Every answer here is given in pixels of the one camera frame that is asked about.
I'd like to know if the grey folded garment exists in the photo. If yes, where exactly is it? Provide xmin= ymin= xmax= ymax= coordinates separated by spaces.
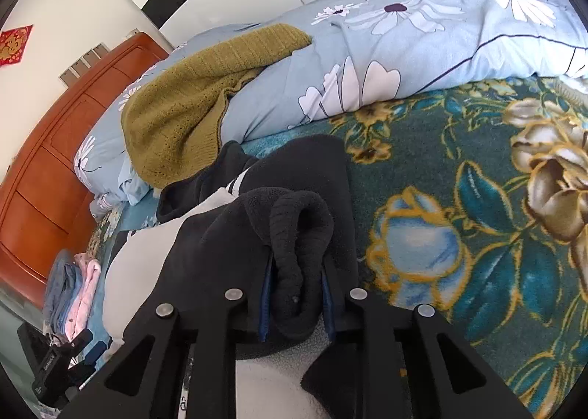
xmin=42 ymin=250 xmax=82 ymax=337

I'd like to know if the teal floral bed blanket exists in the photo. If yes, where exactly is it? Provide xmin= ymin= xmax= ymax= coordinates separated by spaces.
xmin=243 ymin=76 xmax=587 ymax=418

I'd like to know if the pink folded garment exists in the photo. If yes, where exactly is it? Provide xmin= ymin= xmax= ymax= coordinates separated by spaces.
xmin=65 ymin=253 xmax=102 ymax=341

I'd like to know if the light blue floral duvet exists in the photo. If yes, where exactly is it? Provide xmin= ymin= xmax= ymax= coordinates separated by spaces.
xmin=72 ymin=0 xmax=588 ymax=220

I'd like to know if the mustard knitted sweater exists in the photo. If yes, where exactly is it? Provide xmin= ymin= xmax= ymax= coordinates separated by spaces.
xmin=121 ymin=24 xmax=311 ymax=189

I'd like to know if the orange wooden headboard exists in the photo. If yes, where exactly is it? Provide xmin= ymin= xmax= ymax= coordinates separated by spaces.
xmin=1 ymin=33 xmax=168 ymax=308

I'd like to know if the red paper wall decoration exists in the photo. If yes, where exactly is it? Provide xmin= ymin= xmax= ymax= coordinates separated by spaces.
xmin=0 ymin=25 xmax=33 ymax=66

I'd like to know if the black and grey fleece jacket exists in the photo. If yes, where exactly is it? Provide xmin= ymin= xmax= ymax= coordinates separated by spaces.
xmin=103 ymin=134 xmax=359 ymax=402

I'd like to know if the wall switch panel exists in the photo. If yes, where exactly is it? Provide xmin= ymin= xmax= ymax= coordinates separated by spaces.
xmin=59 ymin=43 xmax=110 ymax=87

